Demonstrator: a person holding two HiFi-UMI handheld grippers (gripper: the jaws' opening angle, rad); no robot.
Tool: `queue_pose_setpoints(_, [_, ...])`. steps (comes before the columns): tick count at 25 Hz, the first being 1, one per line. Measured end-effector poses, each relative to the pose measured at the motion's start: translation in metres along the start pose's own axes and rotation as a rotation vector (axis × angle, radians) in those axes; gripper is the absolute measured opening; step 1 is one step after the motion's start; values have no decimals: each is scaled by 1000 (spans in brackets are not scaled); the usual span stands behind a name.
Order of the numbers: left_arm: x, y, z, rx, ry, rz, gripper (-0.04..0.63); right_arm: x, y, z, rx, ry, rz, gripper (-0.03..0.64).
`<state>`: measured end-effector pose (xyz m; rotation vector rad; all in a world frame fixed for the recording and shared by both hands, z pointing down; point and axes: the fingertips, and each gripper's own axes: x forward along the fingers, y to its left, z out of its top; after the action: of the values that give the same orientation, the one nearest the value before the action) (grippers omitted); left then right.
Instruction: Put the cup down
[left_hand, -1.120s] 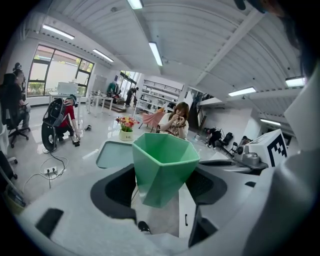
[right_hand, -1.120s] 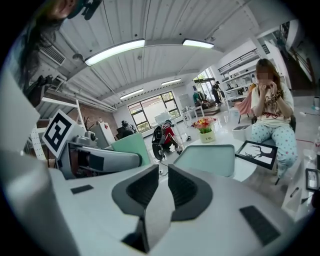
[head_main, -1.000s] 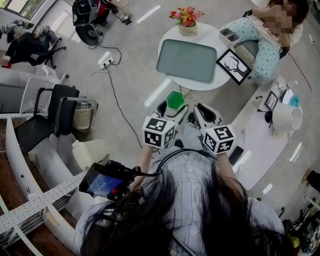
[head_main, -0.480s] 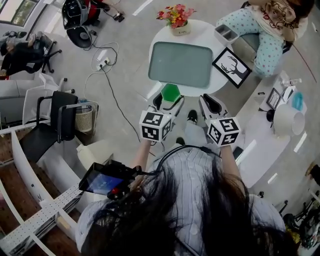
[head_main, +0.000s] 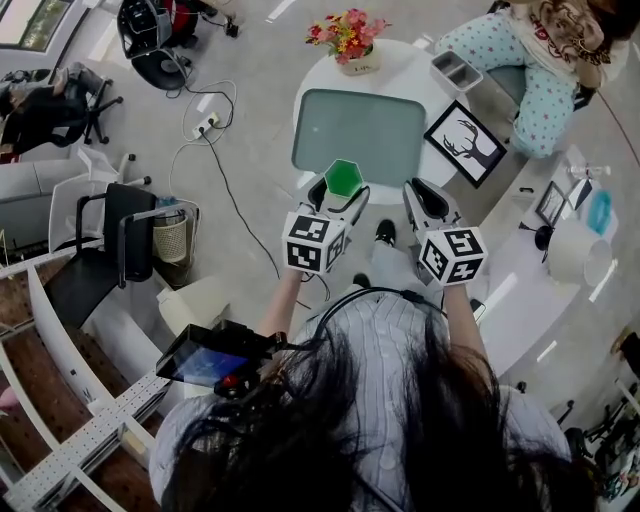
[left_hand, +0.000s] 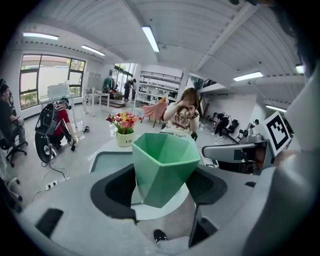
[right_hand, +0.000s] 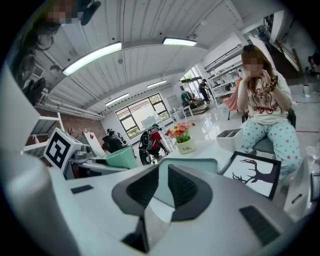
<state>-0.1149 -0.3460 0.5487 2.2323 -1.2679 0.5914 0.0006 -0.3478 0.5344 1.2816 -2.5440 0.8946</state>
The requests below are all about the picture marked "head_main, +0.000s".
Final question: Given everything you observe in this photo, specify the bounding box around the clear glass bottle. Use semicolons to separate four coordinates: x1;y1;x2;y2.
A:
567;163;612;179

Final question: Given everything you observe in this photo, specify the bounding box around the white two-compartment box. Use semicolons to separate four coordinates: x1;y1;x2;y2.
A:
430;49;485;93

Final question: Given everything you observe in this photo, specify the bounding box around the person's left forearm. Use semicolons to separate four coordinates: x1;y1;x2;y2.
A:
254;267;306;347

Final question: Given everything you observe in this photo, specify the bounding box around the beige wicker basket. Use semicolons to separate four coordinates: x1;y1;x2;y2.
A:
152;213;189;264

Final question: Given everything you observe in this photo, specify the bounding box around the grey cabinet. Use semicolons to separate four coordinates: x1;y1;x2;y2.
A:
0;159;85;251

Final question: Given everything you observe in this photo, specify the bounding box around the long black floor cable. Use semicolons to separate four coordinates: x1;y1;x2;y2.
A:
198;127;312;310

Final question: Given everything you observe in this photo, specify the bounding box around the white perforated beam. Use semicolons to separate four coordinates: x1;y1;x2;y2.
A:
0;372;175;512

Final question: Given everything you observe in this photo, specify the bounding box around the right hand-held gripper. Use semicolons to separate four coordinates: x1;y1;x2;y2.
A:
402;177;489;288

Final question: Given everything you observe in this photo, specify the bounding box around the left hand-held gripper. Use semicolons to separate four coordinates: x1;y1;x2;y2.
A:
282;175;372;275

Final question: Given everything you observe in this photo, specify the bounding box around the black framed deer picture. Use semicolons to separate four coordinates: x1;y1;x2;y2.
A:
423;99;508;190

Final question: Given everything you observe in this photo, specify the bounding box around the black and white wheeled device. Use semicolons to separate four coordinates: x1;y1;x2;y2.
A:
117;0;195;92

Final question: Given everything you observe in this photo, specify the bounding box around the white floor cable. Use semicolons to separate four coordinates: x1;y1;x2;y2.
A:
168;79;237;202

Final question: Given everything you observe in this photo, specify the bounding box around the black armchair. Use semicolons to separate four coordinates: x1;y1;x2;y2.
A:
43;182;201;330

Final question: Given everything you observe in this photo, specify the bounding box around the white pot of flowers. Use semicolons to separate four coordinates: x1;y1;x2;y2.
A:
305;8;392;77

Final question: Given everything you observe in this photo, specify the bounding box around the black lamp base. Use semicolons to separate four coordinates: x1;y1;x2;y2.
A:
519;222;557;264

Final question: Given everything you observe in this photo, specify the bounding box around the grey chair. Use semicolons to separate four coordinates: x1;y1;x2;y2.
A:
487;64;597;114

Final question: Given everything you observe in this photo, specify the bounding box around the white waste bin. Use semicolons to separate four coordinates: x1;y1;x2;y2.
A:
156;274;236;347

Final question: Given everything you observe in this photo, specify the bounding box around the white curved shelf unit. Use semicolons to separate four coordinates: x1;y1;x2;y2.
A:
27;264;167;417

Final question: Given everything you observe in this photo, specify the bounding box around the black chest-mounted screen device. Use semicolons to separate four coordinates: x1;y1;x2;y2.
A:
155;319;290;400

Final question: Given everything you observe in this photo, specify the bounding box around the white power strip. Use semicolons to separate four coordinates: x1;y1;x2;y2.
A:
192;112;222;142

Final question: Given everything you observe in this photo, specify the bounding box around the round white side table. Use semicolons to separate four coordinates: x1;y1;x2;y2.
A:
292;38;471;206

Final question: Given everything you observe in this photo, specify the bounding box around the teal glass ornament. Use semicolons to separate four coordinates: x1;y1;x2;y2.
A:
587;189;613;237

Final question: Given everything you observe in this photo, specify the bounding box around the black neck cable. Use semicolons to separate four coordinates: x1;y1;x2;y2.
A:
294;285;446;351

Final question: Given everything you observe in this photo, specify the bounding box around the grey-green rectangular plastic tray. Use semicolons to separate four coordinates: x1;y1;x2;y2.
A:
291;88;427;175

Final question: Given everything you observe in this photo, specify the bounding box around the person's striped shirt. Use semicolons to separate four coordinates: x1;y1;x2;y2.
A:
149;284;572;512

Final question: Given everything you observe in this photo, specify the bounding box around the person's right forearm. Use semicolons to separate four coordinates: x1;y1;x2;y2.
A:
442;282;490;362

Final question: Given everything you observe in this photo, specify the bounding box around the black swivel office chair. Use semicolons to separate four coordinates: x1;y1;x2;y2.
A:
49;74;125;147

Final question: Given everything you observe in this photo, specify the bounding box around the white low table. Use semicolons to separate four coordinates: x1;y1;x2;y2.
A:
469;144;622;377

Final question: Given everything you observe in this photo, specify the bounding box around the person's grey trouser leg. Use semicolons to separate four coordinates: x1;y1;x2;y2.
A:
369;242;427;297

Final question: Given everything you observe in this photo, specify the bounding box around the green hexagonal cup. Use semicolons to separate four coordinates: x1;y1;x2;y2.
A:
323;158;364;198

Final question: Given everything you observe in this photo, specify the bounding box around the white lamp shade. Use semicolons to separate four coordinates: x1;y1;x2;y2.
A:
548;219;614;288

